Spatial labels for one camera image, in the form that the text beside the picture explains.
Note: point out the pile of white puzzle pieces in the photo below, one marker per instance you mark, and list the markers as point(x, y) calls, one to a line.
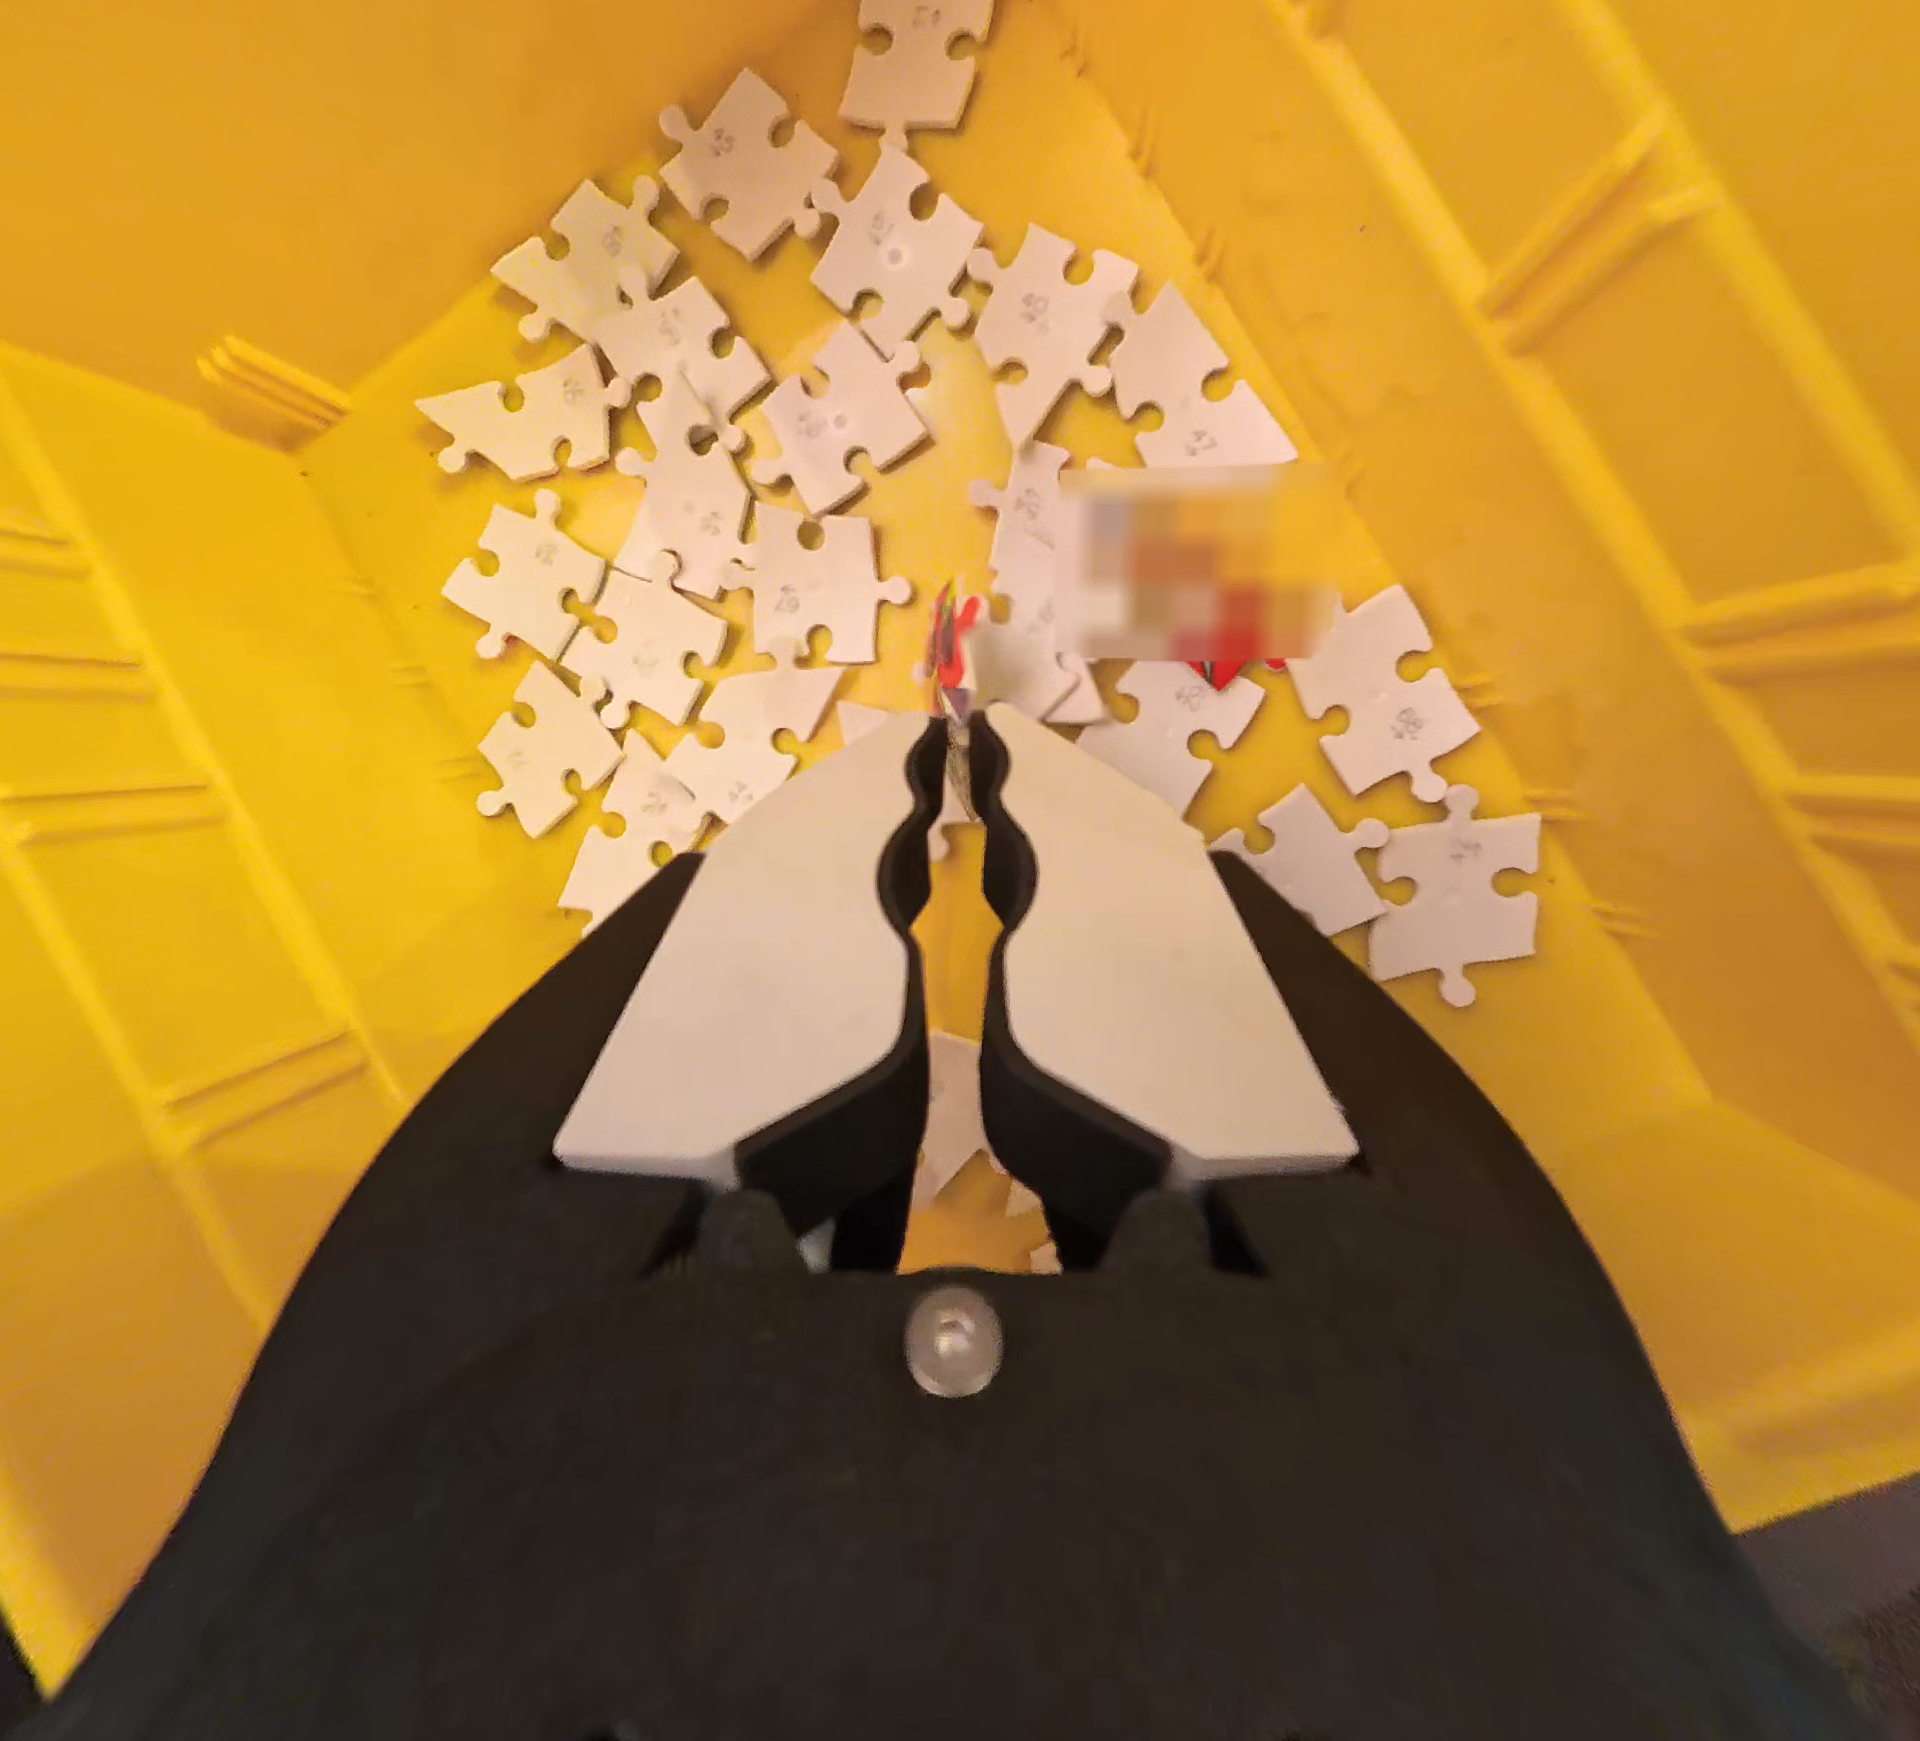
point(808, 420)

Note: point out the colourful single puzzle piece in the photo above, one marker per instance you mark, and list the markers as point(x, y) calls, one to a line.
point(949, 662)

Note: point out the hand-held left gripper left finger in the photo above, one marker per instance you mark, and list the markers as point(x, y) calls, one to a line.
point(766, 991)

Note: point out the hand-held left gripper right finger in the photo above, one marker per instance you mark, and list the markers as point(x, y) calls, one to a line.
point(1156, 1009)

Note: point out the yellow plastic bin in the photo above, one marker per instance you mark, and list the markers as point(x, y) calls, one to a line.
point(1649, 273)

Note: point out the red single puzzle piece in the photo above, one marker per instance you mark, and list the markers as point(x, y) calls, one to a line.
point(1233, 673)

